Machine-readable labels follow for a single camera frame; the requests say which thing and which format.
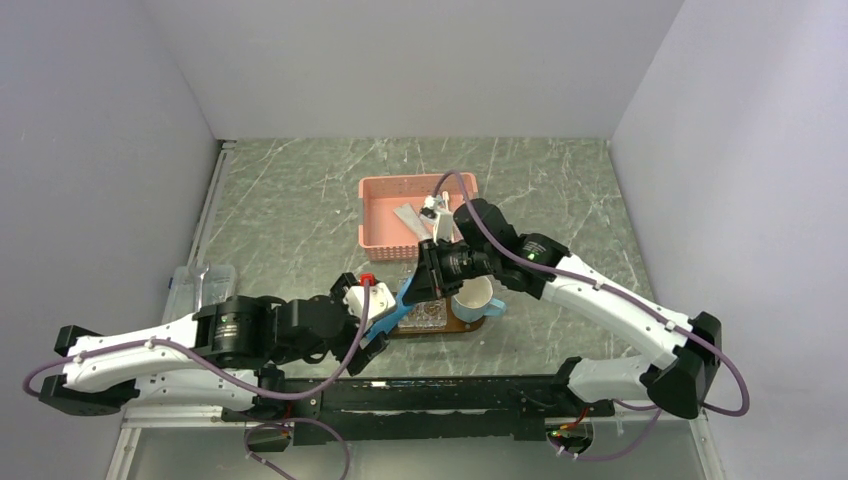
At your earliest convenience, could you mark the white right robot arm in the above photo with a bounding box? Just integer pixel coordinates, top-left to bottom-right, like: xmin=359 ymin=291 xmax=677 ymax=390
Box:
xmin=402 ymin=199 xmax=722 ymax=419

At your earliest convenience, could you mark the white and light-blue mug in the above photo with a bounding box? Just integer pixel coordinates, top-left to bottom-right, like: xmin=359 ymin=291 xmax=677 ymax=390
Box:
xmin=450 ymin=277 xmax=507 ymax=324

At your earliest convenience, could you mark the blue toothpaste tube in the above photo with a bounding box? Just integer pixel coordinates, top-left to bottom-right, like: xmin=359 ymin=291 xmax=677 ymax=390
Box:
xmin=364 ymin=277 xmax=414 ymax=342

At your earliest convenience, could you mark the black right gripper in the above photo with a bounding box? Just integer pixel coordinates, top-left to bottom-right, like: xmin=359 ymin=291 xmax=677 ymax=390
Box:
xmin=402 ymin=235 xmax=497 ymax=303

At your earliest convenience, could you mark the silver toothpaste tube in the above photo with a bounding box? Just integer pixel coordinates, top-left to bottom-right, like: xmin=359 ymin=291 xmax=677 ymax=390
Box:
xmin=393 ymin=203 xmax=432 ymax=241

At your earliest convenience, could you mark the pink perforated plastic basket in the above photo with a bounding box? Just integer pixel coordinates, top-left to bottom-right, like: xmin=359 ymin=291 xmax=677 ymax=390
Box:
xmin=358 ymin=174 xmax=464 ymax=262

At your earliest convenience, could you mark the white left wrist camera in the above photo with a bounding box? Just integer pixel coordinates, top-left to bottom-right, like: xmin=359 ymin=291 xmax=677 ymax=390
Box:
xmin=342 ymin=273 xmax=397 ymax=322

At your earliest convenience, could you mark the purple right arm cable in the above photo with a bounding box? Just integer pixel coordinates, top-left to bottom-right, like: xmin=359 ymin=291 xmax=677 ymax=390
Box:
xmin=431 ymin=170 xmax=751 ymax=464

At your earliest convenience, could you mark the clear textured glass dish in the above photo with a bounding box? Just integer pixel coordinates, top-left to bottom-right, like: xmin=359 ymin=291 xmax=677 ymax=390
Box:
xmin=397 ymin=300 xmax=448 ymax=333

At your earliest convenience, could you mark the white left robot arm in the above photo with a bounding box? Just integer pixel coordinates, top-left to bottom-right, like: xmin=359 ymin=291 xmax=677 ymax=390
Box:
xmin=23 ymin=273 xmax=397 ymax=420

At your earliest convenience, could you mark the oval wooden tray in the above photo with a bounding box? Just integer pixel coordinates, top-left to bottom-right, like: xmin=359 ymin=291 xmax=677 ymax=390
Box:
xmin=389 ymin=299 xmax=485 ymax=338

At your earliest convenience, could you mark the clear plastic screw box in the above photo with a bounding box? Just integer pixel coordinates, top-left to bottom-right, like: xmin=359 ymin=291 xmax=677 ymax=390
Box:
xmin=162 ymin=264 xmax=238 ymax=326

